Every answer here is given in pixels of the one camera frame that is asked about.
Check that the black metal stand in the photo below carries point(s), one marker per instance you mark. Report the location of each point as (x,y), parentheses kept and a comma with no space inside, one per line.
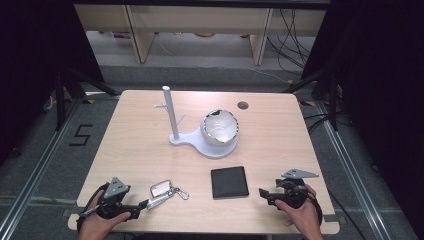
(333,100)
(60,100)

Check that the white car key with keyring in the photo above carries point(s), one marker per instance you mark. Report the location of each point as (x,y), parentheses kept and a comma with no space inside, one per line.
(160,189)

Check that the black wallet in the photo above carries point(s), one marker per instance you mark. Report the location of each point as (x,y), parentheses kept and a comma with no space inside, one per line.
(229,182)

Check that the white key stand with tray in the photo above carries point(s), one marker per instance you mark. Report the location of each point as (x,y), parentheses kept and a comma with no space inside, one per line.
(218,151)

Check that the black curtain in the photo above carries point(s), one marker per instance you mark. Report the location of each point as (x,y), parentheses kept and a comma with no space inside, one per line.
(36,66)
(380,83)

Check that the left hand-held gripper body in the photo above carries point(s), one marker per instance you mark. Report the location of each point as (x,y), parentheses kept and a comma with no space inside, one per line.
(115,190)

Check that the light wooden bench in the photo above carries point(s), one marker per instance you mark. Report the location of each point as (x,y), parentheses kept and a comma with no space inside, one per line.
(200,20)

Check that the person's right hand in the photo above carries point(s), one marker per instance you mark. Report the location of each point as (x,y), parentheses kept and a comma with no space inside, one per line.
(308,220)

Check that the metal floor rail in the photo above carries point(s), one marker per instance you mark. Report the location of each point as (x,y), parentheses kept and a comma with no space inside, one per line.
(40,166)
(353,173)

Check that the crumpled foil ball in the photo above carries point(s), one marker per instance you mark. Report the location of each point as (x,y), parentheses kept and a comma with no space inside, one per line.
(220,128)

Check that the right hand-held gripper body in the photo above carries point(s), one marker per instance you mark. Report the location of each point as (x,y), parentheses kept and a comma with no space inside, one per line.
(293,194)

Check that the person's left hand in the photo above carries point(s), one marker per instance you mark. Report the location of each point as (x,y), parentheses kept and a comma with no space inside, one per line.
(95,226)

